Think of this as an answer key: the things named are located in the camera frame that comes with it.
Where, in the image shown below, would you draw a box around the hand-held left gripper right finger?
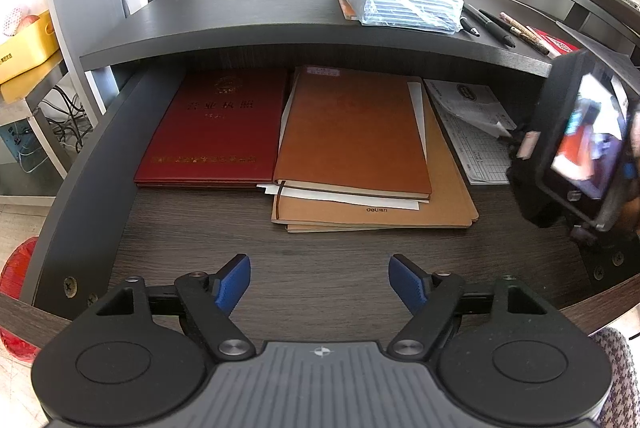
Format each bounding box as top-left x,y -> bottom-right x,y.
387,253 -> 569,360

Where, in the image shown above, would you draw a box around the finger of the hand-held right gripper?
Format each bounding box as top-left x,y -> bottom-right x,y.
508,127 -> 539,162

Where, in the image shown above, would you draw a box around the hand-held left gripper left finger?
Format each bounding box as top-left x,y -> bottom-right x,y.
74,253 -> 257,362

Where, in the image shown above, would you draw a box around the white printed form paper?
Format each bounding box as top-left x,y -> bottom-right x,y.
423,78 -> 519,185

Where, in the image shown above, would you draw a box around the tan paper folder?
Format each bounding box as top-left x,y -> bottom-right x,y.
271,81 -> 480,234

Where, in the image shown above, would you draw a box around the red small booklet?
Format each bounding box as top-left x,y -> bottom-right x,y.
526,25 -> 582,60

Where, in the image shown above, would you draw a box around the white loose paper sheets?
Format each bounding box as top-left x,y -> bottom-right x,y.
257,181 -> 420,212

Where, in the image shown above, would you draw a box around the patterned beige pen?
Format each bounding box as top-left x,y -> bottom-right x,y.
499,12 -> 550,56

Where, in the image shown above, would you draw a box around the long black pen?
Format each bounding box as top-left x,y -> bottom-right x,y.
478,9 -> 516,47

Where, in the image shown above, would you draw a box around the short black pen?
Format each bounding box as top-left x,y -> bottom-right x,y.
459,3 -> 482,38

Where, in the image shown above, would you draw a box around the dark red certificate book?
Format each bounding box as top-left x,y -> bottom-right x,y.
134,68 -> 289,190

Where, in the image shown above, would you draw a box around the brown leather notebook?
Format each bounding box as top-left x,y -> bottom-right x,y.
273,65 -> 433,202

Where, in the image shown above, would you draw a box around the plastic bag of blue booklets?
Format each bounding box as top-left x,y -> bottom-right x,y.
332,0 -> 465,34

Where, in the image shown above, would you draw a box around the person's patterned clothing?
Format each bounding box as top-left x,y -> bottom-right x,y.
589,327 -> 640,428

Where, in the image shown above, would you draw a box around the dark wooden desk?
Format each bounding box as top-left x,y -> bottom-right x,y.
79,0 -> 640,82

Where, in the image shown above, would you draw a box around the yellow storage box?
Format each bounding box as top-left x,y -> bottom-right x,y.
0,10 -> 60,85

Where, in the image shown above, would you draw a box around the tangled black floor cables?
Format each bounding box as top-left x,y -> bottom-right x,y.
39,83 -> 97,155

